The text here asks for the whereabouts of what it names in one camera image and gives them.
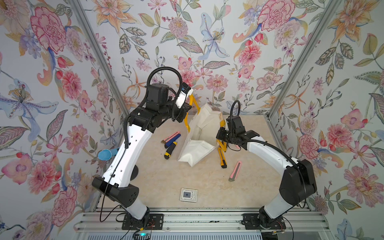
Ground pink utility knife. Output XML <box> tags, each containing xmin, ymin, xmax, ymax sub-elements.
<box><xmin>229</xmin><ymin>161</ymin><xmax>242</xmax><ymax>182</ymax></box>
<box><xmin>161</xmin><ymin>131</ymin><xmax>180</xmax><ymax>144</ymax></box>

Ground blue utility knife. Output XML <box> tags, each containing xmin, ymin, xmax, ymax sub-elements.
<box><xmin>164</xmin><ymin>134</ymin><xmax>181</xmax><ymax>149</ymax></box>

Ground white canvas pouch yellow handles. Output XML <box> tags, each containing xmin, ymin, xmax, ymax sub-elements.
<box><xmin>178</xmin><ymin>104</ymin><xmax>226</xmax><ymax>167</ymax></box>

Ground yellow black utility knife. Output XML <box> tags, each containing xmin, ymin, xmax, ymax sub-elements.
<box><xmin>164</xmin><ymin>141</ymin><xmax>178</xmax><ymax>160</ymax></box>

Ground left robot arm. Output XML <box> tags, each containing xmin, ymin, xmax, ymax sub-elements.
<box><xmin>92</xmin><ymin>103</ymin><xmax>192</xmax><ymax>225</ymax></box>

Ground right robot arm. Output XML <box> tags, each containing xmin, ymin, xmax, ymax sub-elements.
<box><xmin>217</xmin><ymin>127</ymin><xmax>317</xmax><ymax>224</ymax></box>

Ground black microphone stand base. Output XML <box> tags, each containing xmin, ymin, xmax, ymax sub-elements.
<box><xmin>130</xmin><ymin>165</ymin><xmax>139</xmax><ymax>181</ymax></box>

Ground small square marker card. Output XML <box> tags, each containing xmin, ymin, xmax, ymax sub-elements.
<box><xmin>180</xmin><ymin>188</ymin><xmax>198</xmax><ymax>203</ymax></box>

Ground blue foam microphone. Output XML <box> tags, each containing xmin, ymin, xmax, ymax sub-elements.
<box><xmin>98</xmin><ymin>148</ymin><xmax>119</xmax><ymax>161</ymax></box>

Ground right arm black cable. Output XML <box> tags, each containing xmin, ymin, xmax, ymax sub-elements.
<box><xmin>229</xmin><ymin>99</ymin><xmax>242</xmax><ymax>121</ymax></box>

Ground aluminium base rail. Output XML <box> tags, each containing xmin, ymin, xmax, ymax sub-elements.
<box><xmin>73</xmin><ymin>208</ymin><xmax>334</xmax><ymax>240</ymax></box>

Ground aluminium corner post left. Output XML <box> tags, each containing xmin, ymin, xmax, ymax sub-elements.
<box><xmin>69</xmin><ymin>0</ymin><xmax>129</xmax><ymax>116</ymax></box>

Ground aluminium corner post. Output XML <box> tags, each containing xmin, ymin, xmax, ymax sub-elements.
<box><xmin>266</xmin><ymin>0</ymin><xmax>343</xmax><ymax>119</ymax></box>
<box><xmin>69</xmin><ymin>0</ymin><xmax>129</xmax><ymax>116</ymax></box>

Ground aluminium corner post right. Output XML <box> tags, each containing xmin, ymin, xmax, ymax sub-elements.
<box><xmin>266</xmin><ymin>0</ymin><xmax>343</xmax><ymax>119</ymax></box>

